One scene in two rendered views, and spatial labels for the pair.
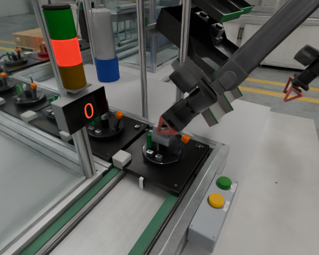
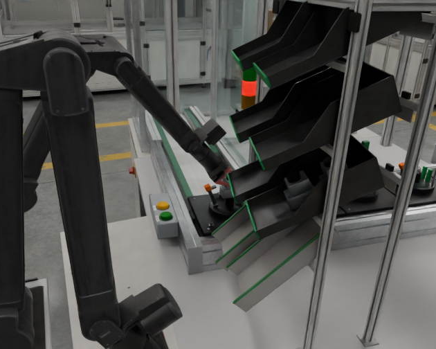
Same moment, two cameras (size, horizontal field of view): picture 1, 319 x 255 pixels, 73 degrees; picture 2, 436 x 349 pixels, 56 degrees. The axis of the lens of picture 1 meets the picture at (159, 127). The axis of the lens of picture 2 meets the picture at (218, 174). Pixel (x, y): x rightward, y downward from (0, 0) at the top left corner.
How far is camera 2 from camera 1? 1.64 m
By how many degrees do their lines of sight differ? 104
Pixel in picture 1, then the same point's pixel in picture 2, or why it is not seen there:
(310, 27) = not seen: outside the picture
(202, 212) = (165, 199)
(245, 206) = (147, 252)
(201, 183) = (181, 212)
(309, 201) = not seen: hidden behind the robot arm
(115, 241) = (199, 185)
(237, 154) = (187, 296)
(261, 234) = (126, 242)
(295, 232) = not seen: hidden behind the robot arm
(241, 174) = (167, 275)
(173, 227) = (174, 188)
